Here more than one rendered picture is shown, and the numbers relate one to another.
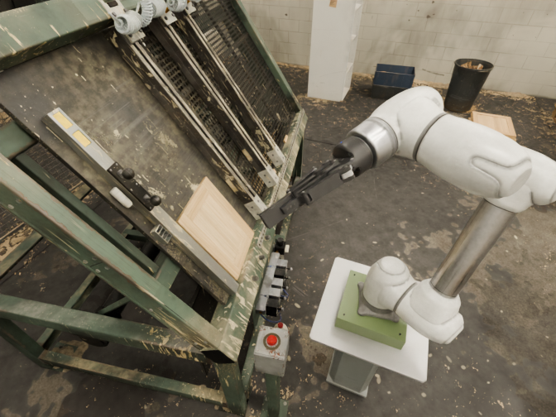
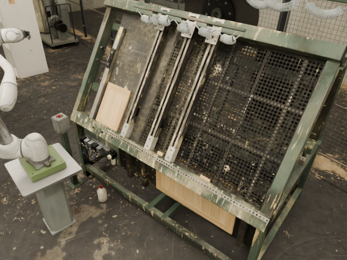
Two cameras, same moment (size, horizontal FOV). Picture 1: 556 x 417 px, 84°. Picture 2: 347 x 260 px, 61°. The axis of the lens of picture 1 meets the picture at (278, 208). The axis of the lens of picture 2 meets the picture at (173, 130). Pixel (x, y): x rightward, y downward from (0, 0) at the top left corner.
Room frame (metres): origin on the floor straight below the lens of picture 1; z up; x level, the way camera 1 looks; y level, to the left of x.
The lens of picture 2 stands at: (2.64, -1.69, 2.51)
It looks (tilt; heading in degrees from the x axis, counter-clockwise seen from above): 35 degrees down; 116
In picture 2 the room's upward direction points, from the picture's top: 2 degrees clockwise
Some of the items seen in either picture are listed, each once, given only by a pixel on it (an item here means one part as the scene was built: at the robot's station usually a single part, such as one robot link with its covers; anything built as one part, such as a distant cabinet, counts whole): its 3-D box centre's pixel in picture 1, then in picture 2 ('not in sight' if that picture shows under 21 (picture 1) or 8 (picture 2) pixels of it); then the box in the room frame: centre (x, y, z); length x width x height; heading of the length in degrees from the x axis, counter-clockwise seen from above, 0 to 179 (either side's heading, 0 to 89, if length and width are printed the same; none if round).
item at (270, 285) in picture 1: (277, 280); (96, 149); (0.99, 0.00, 0.69); 0.50 x 0.14 x 0.24; 168
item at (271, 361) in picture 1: (272, 351); (61, 124); (0.54, 0.02, 0.84); 0.12 x 0.12 x 0.18; 78
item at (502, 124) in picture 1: (481, 136); not in sight; (3.41, -2.50, 0.20); 0.61 x 0.53 x 0.40; 158
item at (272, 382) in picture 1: (273, 390); (69, 159); (0.54, 0.02, 0.38); 0.06 x 0.06 x 0.75; 78
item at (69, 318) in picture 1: (194, 220); (190, 157); (1.73, 0.65, 0.41); 2.20 x 1.38 x 0.83; 168
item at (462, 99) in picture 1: (465, 86); not in sight; (4.68, -2.80, 0.33); 0.52 x 0.51 x 0.65; 158
